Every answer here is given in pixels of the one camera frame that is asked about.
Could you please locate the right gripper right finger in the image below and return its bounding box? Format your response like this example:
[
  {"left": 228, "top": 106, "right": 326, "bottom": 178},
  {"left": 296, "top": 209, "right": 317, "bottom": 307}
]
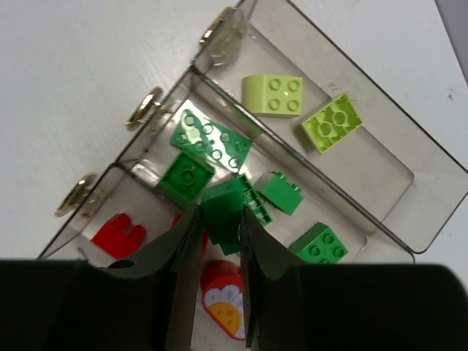
[{"left": 240, "top": 209, "right": 467, "bottom": 350}]

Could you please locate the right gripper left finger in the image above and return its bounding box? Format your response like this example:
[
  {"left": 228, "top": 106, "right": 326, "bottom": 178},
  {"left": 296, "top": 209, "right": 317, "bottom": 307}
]
[{"left": 1, "top": 208, "right": 203, "bottom": 350}]

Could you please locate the green square lego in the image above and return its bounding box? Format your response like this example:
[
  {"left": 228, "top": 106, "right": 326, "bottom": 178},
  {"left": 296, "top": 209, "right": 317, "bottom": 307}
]
[
  {"left": 156, "top": 151, "right": 215, "bottom": 207},
  {"left": 289, "top": 222, "right": 348, "bottom": 264}
]

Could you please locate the red rounded flower lego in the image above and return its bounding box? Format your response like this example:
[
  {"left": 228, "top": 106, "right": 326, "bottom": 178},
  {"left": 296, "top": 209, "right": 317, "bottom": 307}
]
[{"left": 200, "top": 260, "right": 246, "bottom": 341}]

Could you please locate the small red square lego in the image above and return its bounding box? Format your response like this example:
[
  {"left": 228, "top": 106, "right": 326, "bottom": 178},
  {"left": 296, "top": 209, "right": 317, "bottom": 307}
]
[{"left": 91, "top": 214, "right": 147, "bottom": 260}]

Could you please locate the small green sloped lego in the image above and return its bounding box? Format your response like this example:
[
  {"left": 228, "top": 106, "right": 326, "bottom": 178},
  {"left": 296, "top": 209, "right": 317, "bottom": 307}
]
[{"left": 200, "top": 178, "right": 244, "bottom": 256}]

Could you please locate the long dark green lego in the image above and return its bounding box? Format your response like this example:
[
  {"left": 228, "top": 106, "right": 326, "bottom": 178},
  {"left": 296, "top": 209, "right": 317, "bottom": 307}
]
[{"left": 170, "top": 109, "right": 252, "bottom": 173}]

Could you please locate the light green lego upturned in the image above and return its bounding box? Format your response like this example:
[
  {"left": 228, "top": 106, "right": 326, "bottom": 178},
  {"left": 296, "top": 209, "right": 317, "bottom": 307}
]
[{"left": 300, "top": 94, "right": 363, "bottom": 154}]

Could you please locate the pale yellow-green lego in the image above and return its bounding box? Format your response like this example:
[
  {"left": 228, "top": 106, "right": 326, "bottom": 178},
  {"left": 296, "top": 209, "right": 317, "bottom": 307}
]
[{"left": 241, "top": 74, "right": 303, "bottom": 118}]

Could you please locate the middle clear plastic container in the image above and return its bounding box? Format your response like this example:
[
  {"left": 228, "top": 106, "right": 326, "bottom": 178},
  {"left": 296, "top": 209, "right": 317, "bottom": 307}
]
[{"left": 118, "top": 67, "right": 415, "bottom": 263}]

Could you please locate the clear plastic container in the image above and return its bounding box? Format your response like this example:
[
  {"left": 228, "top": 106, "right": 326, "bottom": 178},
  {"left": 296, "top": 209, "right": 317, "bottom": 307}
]
[
  {"left": 38, "top": 162, "right": 249, "bottom": 351},
  {"left": 118, "top": 67, "right": 415, "bottom": 263},
  {"left": 194, "top": 1, "right": 467, "bottom": 254}
]

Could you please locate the near clear plastic container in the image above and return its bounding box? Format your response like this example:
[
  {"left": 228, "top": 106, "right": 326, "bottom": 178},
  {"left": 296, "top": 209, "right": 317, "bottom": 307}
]
[{"left": 38, "top": 162, "right": 249, "bottom": 351}]

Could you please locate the far clear plastic container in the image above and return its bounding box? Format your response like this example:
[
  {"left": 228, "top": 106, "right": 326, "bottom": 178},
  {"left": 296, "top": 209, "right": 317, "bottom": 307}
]
[{"left": 194, "top": 1, "right": 467, "bottom": 254}]

